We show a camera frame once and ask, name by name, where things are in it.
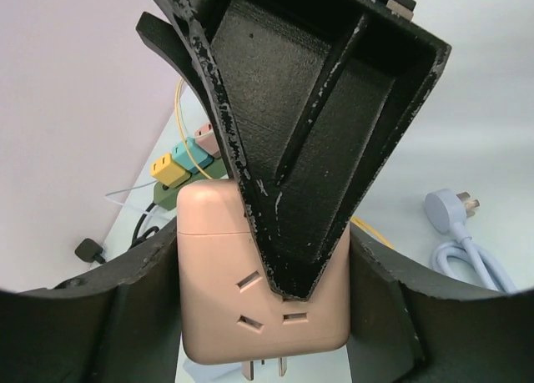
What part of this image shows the white thin USB cable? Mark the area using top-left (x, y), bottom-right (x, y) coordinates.
top-left (103, 180), bottom-right (162, 215)

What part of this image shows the black power cable with plug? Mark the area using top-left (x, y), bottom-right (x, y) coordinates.
top-left (73, 205), bottom-right (176, 265)

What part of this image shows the yellow plug adapter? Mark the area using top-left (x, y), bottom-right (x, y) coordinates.
top-left (150, 153), bottom-right (191, 188)

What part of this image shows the pink plug adapter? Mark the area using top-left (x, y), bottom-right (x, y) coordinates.
top-left (194, 123), bottom-right (220, 159)

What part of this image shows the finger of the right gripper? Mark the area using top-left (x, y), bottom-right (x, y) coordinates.
top-left (141, 0), bottom-right (453, 303)
top-left (136, 11), bottom-right (218, 121)

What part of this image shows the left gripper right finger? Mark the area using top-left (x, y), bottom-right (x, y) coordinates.
top-left (346, 226), bottom-right (533, 382)

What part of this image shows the pink deer cube socket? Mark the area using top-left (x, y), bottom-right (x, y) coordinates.
top-left (177, 179), bottom-right (350, 365)

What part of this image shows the teal plug adapter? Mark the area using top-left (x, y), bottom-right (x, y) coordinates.
top-left (171, 137), bottom-right (214, 174)

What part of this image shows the green power strip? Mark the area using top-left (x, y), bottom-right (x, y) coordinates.
top-left (153, 159), bottom-right (227, 211)

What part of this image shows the yellow thin charging cable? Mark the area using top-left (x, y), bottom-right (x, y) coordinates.
top-left (174, 76), bottom-right (214, 179)

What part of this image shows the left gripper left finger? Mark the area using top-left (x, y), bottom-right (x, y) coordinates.
top-left (1, 221), bottom-right (181, 382)

